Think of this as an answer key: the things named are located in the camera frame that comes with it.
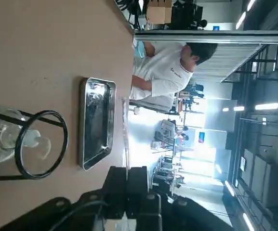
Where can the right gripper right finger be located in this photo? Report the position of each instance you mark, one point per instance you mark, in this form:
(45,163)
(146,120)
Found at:
(138,192)

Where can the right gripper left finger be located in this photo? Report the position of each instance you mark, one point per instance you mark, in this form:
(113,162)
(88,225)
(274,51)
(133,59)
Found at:
(114,192)

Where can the steel tray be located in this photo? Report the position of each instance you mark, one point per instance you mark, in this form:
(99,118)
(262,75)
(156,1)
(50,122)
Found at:
(97,120)

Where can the person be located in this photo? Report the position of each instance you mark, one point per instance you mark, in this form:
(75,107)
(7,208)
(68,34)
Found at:
(183,138)
(162,72)

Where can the brown cardboard box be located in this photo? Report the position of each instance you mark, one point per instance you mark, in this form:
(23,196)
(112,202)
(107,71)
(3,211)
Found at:
(158,13)

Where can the aluminium frame beam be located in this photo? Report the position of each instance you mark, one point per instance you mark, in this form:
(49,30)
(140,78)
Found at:
(201,36)

